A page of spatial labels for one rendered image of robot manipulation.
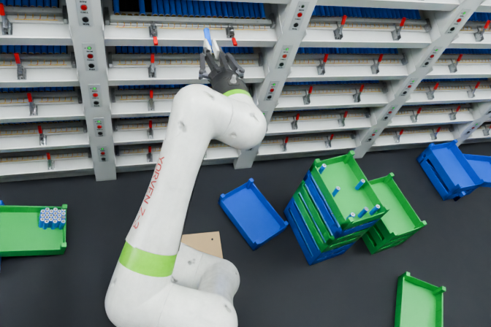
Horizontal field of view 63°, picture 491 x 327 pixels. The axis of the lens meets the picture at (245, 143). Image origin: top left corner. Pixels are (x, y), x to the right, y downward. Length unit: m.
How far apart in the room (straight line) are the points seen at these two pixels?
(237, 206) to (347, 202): 0.58
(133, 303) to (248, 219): 1.21
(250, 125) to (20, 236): 1.30
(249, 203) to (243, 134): 1.19
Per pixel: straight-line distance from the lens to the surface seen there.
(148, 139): 1.82
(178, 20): 1.43
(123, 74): 1.54
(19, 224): 1.97
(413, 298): 2.20
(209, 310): 0.88
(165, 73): 1.55
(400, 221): 2.14
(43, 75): 1.56
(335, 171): 1.81
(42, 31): 1.43
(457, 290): 2.37
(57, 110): 1.69
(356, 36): 1.69
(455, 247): 2.48
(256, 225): 2.01
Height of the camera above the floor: 1.77
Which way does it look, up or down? 51 degrees down
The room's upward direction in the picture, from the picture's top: 19 degrees clockwise
